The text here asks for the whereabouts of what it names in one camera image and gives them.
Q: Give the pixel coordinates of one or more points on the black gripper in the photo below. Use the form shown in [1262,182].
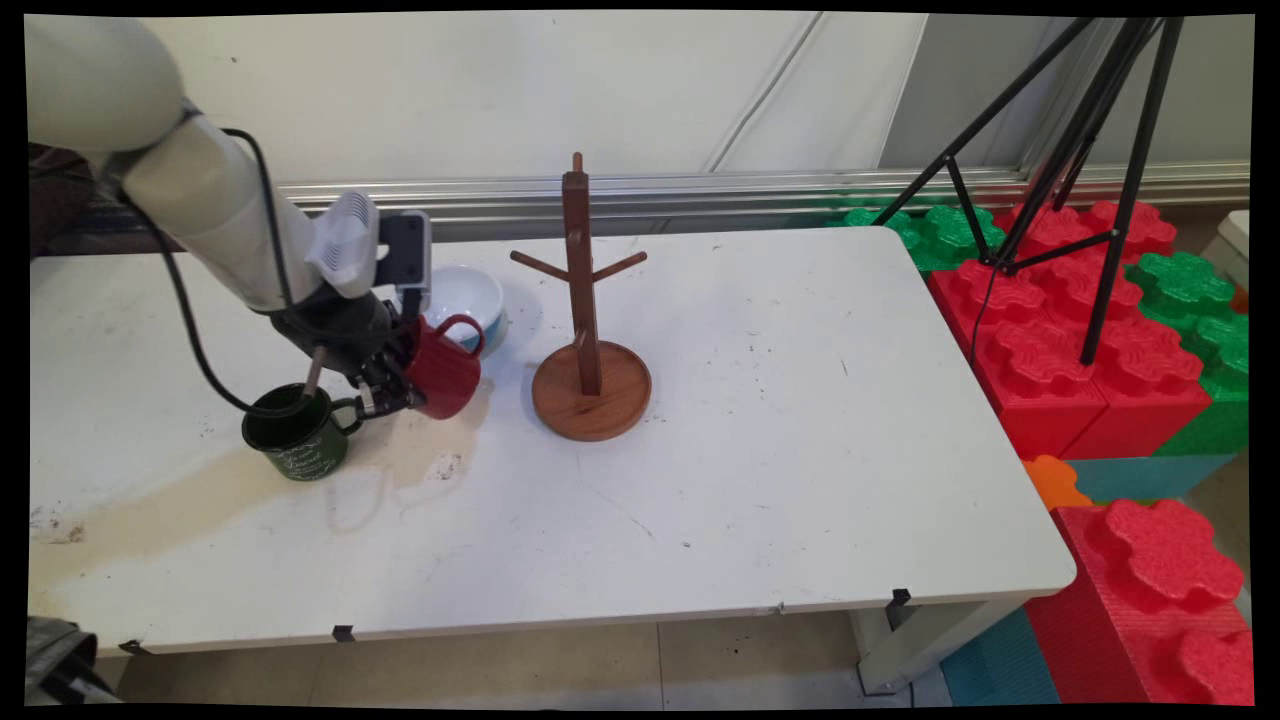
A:
[345,335]

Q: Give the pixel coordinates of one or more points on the red enamel mug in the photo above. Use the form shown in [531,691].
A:
[445,375]

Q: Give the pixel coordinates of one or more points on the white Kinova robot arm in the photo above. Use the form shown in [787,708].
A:
[210,210]

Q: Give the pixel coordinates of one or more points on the blue and white bowl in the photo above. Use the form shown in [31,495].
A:
[465,295]

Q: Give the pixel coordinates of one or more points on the dark green printed mug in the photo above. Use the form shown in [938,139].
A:
[300,445]

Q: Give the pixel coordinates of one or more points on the brown wooden mug tree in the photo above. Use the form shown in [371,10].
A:
[590,390]

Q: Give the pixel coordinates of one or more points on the dark brown wicker basket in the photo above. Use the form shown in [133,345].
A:
[60,200]

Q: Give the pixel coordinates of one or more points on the grey fabric bag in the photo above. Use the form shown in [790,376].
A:
[60,665]

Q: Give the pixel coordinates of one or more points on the green foam block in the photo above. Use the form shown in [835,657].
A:
[950,235]
[1205,330]

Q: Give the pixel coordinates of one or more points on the white table leg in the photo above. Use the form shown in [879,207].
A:
[930,640]

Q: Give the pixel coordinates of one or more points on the large red foam block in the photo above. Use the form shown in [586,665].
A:
[1050,350]

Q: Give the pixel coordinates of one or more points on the orange foam block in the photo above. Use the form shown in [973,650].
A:
[1055,482]

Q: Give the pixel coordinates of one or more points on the black tripod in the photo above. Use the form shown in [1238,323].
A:
[1080,130]

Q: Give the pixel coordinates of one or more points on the white box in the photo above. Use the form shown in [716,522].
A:
[1232,245]

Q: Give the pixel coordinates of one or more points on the white vented wrist mount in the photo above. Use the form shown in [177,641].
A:
[345,245]

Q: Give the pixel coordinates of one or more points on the aluminium wall rail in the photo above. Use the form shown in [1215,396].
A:
[800,195]

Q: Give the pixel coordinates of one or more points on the white wall conduit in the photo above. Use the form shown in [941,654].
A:
[765,95]

